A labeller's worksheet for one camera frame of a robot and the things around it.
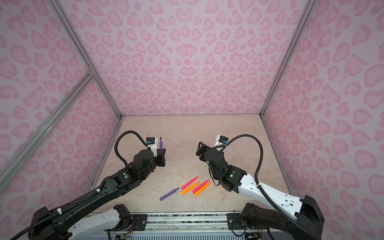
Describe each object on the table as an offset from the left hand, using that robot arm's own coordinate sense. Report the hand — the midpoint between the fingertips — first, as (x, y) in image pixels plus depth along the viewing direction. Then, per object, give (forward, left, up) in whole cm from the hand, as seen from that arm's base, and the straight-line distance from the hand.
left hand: (165, 147), depth 76 cm
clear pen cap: (-19, -29, -21) cm, 41 cm away
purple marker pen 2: (-17, 0, -21) cm, 27 cm away
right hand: (0, -19, +2) cm, 19 cm away
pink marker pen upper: (-11, -10, -21) cm, 26 cm away
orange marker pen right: (-15, -18, -21) cm, 31 cm away
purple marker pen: (0, +2, +2) cm, 3 cm away
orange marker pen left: (-14, -12, -21) cm, 28 cm away
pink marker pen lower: (-14, -16, -21) cm, 30 cm away
